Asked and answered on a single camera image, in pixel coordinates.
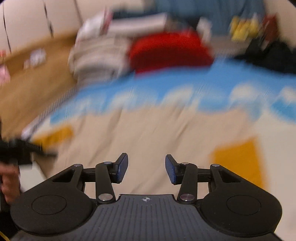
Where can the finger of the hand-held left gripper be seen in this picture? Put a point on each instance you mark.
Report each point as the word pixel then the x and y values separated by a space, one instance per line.
pixel 42 150

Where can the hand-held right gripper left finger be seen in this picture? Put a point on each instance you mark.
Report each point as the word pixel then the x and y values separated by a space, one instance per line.
pixel 122 168

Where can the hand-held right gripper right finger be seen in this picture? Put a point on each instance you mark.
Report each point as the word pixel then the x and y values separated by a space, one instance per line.
pixel 170 168

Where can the beige and mustard garment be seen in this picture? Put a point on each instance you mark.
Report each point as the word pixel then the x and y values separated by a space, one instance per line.
pixel 150 132

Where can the person's left hand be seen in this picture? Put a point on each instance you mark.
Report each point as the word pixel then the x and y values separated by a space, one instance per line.
pixel 9 183

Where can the blue and white printed bedsheet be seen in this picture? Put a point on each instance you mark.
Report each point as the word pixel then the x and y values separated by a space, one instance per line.
pixel 161 88

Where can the small white floor clutter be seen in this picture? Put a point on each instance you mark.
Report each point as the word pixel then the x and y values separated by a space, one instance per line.
pixel 34 59

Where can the striped grey cloth pile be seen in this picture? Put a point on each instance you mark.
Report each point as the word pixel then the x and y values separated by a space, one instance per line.
pixel 99 58

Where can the red cloth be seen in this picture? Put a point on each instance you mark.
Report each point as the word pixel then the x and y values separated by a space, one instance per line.
pixel 168 51

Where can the white and grey cloth pile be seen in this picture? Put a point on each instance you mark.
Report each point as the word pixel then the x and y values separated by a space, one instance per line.
pixel 120 22

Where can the black garment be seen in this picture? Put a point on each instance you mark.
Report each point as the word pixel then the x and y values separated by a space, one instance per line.
pixel 270 55

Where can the yellow plush toys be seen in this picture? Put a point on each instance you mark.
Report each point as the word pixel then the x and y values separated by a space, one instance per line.
pixel 245 27

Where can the blue curtain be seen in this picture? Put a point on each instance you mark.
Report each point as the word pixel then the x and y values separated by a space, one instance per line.
pixel 208 11

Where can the dark red bag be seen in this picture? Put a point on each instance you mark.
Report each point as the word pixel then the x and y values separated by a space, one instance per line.
pixel 270 26

